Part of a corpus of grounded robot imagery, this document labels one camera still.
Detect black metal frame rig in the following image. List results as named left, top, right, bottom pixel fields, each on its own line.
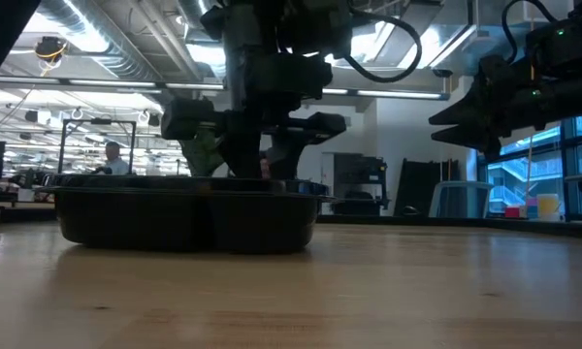
left=56, top=117, right=138, bottom=176

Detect black leaning panels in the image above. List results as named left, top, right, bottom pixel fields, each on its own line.
left=393, top=157, right=469, bottom=218

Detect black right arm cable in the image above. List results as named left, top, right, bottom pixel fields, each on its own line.
left=501, top=0, right=560, bottom=65

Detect black plastic divided container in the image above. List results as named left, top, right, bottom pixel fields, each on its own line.
left=48, top=174, right=335, bottom=255

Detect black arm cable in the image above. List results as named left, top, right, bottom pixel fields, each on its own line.
left=341, top=8, right=424, bottom=84
left=501, top=0, right=560, bottom=65

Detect yellow cup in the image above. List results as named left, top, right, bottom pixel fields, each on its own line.
left=535, top=193, right=562, bottom=222

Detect person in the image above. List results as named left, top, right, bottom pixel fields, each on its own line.
left=92, top=141, right=131, bottom=176

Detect black ceiling device yellow cable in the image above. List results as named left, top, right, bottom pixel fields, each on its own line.
left=33, top=35, right=70, bottom=65

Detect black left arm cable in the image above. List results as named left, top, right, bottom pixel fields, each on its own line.
left=341, top=8, right=424, bottom=84

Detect silver ventilation duct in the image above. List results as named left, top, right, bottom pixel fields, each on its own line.
left=36, top=0, right=210, bottom=83

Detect black shelving unit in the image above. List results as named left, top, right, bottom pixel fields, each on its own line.
left=330, top=151, right=390, bottom=217

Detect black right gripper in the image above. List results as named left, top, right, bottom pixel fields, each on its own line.
left=429, top=53, right=582, bottom=162

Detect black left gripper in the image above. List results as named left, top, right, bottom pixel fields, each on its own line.
left=160, top=50, right=348, bottom=179

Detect long ceiling light bar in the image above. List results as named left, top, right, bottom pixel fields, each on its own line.
left=0, top=76, right=451, bottom=102

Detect white framed bin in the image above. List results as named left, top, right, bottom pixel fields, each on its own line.
left=427, top=179, right=495, bottom=220

